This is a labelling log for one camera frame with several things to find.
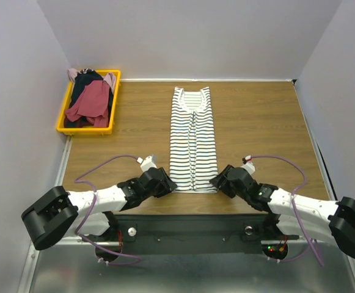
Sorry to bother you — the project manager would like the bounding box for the black white striped tank top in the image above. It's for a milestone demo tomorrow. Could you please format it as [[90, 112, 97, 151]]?
[[169, 87, 218, 194]]

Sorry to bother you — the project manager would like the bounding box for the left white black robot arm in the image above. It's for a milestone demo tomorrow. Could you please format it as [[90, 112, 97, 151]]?
[[21, 167, 177, 251]]

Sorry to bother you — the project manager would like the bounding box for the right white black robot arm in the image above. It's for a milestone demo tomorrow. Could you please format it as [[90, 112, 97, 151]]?
[[210, 165, 355, 259]]

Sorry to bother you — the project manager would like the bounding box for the maroon tank top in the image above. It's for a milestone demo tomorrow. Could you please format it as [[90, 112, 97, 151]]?
[[64, 80, 111, 128]]

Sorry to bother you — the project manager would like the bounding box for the dark navy tank top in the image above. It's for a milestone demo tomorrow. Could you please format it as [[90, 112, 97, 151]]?
[[64, 68, 117, 128]]

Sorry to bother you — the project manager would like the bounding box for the pale pink tank top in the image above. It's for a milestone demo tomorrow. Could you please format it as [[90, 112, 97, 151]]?
[[67, 68, 117, 93]]

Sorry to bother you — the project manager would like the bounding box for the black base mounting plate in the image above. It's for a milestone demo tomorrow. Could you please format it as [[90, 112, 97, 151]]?
[[89, 214, 298, 255]]

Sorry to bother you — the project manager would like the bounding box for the yellow plastic bin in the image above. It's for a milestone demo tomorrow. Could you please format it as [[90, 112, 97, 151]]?
[[56, 70, 121, 136]]

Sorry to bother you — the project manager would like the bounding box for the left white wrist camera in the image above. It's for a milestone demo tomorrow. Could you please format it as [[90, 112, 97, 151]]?
[[136, 154, 157, 172]]

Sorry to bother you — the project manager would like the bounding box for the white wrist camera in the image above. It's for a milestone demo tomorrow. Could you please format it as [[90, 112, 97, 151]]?
[[136, 154, 157, 172], [241, 156, 255, 175]]

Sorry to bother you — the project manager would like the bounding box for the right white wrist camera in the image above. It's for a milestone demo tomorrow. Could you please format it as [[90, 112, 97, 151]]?
[[241, 156, 255, 175]]

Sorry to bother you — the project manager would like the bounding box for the aluminium extrusion frame rail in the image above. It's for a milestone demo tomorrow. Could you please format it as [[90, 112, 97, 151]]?
[[17, 137, 72, 293]]

